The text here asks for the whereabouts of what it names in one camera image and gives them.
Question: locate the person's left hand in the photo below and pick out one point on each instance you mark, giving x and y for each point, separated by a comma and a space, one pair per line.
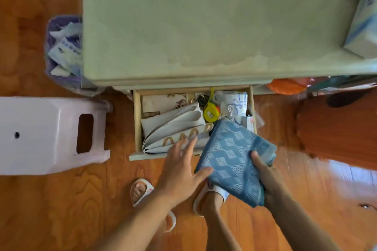
181, 177

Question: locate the person's right hand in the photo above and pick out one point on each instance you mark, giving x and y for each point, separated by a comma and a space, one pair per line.
269, 177

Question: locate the blue patterned cloth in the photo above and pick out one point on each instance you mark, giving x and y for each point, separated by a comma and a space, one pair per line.
232, 159

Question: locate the wooden drawer white front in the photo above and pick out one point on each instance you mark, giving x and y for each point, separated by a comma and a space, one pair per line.
137, 124

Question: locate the beige floral tablecloth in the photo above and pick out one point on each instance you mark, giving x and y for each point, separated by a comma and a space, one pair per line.
159, 102

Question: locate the white blue tissue pack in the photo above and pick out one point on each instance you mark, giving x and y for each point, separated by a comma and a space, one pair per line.
362, 30

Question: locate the person's left forearm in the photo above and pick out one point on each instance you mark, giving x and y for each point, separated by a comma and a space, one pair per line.
135, 227

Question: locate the person's right forearm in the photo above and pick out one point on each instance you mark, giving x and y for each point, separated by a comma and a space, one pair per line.
300, 224

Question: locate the person's right leg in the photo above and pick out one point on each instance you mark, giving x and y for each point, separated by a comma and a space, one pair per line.
218, 224

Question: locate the white slipper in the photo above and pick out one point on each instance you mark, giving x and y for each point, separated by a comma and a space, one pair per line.
144, 192
210, 192

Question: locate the small white box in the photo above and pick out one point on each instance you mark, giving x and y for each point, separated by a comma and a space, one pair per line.
248, 122

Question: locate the clear plastic zip bag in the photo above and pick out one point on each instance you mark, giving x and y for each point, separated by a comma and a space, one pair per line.
257, 118

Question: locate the yellow tape measure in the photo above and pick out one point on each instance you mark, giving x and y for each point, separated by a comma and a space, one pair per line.
210, 111

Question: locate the white blue printed bag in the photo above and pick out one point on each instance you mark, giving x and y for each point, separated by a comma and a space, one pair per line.
235, 105

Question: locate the dark metal lock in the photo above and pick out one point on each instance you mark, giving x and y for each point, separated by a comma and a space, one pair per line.
202, 100

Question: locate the orange plastic basin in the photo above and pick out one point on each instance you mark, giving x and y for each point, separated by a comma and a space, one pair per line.
287, 86

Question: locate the pink plastic stool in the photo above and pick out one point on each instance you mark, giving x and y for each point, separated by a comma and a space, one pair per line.
38, 133

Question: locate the cream marble table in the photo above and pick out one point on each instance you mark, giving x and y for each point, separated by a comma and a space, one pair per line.
206, 18

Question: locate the small bin with lavender bag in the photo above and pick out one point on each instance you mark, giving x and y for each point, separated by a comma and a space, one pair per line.
63, 50

